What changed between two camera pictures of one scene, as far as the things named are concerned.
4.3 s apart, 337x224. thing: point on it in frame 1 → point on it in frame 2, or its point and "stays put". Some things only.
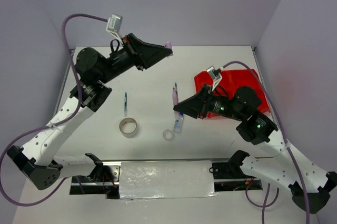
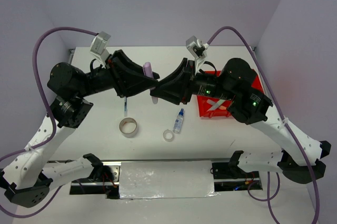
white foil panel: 169,179 stays put
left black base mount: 100,181 stays put
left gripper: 145,58 → 125,83
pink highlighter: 175,102 → 155,100
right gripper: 195,104 → 177,90
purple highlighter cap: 168,45 → 147,69
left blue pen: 125,104 stays put
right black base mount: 228,176 stays put
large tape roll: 128,127 stays put
